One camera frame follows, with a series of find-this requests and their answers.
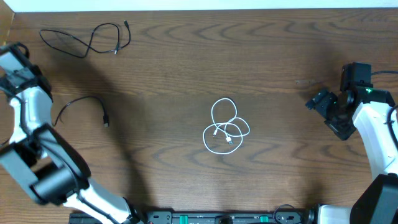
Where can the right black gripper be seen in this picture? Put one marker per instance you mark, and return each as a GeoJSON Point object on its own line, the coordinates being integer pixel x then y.
{"type": "Point", "coordinates": [324, 98]}

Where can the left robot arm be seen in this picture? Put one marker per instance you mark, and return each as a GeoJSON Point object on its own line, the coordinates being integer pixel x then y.
{"type": "Point", "coordinates": [47, 168]}

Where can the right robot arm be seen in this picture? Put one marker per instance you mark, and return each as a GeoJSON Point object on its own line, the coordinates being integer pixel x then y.
{"type": "Point", "coordinates": [373, 113]}

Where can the cardboard box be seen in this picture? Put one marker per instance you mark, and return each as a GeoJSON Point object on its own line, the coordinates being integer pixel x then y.
{"type": "Point", "coordinates": [6, 19]}

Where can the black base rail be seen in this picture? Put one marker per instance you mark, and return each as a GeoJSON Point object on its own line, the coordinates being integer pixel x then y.
{"type": "Point", "coordinates": [282, 214]}

